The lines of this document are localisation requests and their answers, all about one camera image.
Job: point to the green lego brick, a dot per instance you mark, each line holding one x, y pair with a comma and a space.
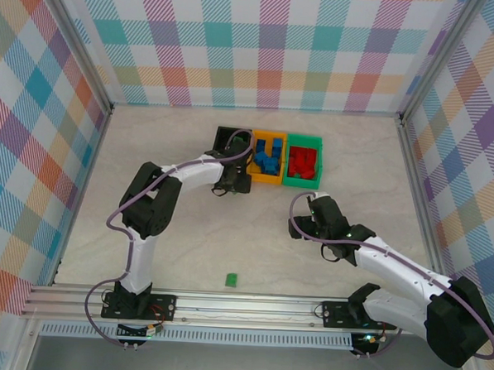
242, 139
231, 279
233, 193

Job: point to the red two-by-four lego brick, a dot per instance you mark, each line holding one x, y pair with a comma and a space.
297, 169
310, 172

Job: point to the blue lego brick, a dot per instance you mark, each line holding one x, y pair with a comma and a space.
260, 146
270, 167
277, 145
275, 155
261, 157

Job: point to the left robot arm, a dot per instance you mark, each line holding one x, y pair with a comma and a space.
143, 262

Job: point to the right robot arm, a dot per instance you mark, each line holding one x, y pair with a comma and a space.
400, 263

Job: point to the green plastic bin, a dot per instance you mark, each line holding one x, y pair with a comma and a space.
303, 182

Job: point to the yellow plastic bin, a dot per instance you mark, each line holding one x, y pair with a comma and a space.
268, 178

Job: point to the black plastic bin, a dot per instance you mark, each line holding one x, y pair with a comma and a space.
222, 138

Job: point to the small electronics board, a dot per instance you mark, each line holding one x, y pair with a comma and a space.
152, 331
369, 338

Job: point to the aluminium frame side rail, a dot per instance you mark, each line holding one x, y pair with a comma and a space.
422, 194
82, 197

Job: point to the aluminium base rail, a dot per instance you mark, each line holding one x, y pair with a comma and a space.
244, 309

